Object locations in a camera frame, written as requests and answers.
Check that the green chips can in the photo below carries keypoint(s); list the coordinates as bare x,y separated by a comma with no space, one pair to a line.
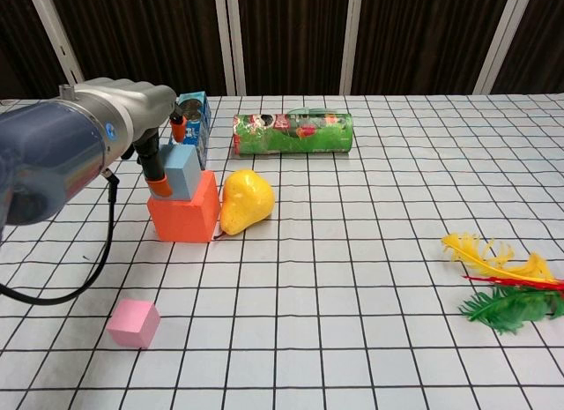
286,139

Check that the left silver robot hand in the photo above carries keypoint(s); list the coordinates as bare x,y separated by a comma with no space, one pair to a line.
141,103

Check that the white double frame post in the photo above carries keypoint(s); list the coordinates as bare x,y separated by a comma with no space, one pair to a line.
237,53

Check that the yellow plastic pear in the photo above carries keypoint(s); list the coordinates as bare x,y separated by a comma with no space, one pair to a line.
244,203

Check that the colourful feather shuttlecock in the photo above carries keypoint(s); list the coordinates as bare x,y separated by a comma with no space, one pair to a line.
506,308

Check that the small pink foam cube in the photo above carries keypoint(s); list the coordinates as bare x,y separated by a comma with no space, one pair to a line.
132,324

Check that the white black-checked tablecloth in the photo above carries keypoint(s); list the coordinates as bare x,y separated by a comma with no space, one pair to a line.
352,295

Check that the blue foam cube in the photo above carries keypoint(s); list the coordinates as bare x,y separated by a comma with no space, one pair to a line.
183,172

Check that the blue cookie box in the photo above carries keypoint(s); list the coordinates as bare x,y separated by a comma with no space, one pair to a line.
200,132

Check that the big orange foam cube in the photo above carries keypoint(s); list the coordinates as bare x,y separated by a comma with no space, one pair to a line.
185,220

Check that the black pleated curtain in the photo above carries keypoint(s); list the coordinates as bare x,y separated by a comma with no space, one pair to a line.
132,31

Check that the white metal frame post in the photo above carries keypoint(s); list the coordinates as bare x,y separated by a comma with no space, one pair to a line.
503,39
351,39
59,42

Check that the green plastic comb brush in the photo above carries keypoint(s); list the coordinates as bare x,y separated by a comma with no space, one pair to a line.
304,110

